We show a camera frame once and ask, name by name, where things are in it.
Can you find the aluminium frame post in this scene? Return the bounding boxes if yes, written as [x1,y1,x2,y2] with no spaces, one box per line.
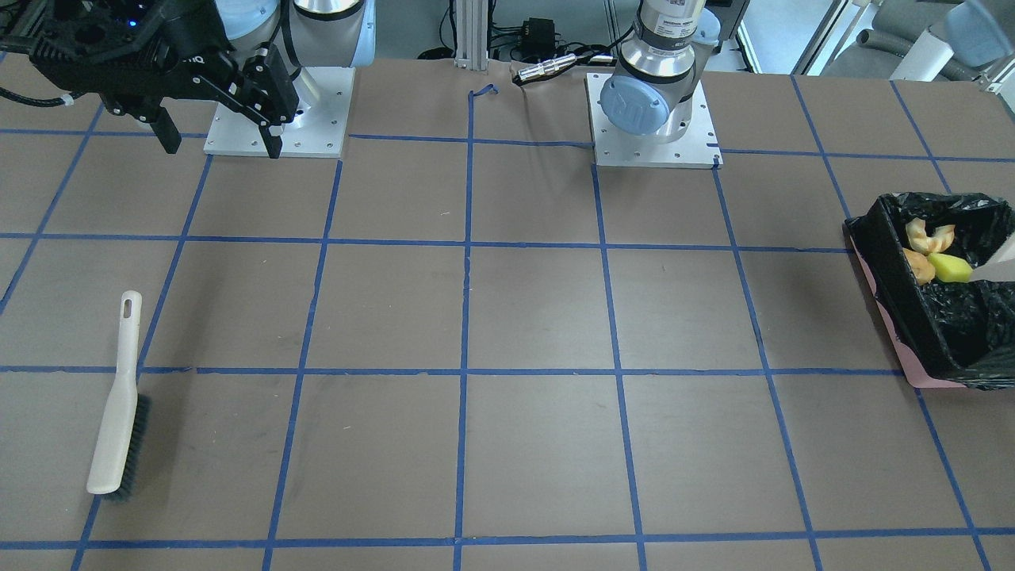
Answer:
[452,0,492,73]

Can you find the yellow green sponge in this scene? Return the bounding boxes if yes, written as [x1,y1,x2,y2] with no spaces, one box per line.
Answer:
[927,252,974,283]

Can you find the brown potato toy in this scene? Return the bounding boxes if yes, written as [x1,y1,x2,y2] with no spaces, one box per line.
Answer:
[902,248,936,286]

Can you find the beige hand brush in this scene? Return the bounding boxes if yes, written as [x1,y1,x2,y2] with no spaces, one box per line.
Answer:
[86,290,150,502]

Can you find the silver cable connector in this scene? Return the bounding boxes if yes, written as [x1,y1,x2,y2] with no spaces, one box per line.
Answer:
[511,53,579,86]

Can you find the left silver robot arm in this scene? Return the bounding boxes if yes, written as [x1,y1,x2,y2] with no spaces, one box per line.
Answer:
[599,1,721,142]

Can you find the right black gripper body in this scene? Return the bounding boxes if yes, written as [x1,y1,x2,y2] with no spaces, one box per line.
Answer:
[2,1,300,126]

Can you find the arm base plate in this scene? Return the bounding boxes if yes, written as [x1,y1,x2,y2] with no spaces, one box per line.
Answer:
[586,73,724,169]
[203,67,356,158]

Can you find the croissant toy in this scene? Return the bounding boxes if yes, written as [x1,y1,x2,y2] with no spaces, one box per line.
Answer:
[904,218,955,255]

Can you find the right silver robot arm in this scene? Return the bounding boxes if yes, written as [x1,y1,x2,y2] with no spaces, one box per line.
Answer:
[2,1,376,159]

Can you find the bin with black bag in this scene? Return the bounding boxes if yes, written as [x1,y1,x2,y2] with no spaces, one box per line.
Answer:
[845,192,1014,390]

